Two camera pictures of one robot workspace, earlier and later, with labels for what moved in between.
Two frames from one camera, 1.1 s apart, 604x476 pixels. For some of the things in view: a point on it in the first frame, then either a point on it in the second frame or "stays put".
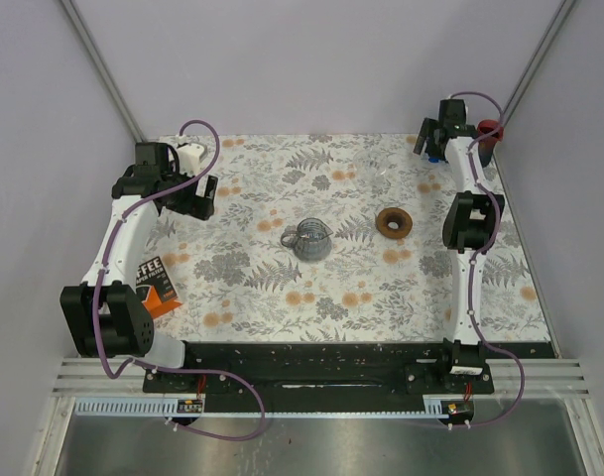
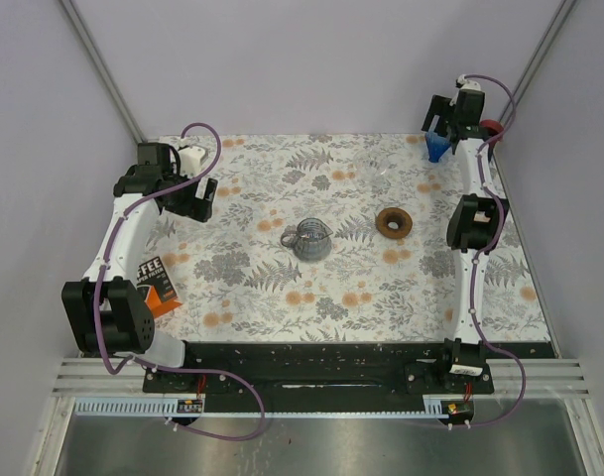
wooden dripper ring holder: x=394 y=214 stays put
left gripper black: x=197 y=206 stays put
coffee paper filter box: x=155 y=288 stays put
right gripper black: x=427 y=128 → x=438 y=106
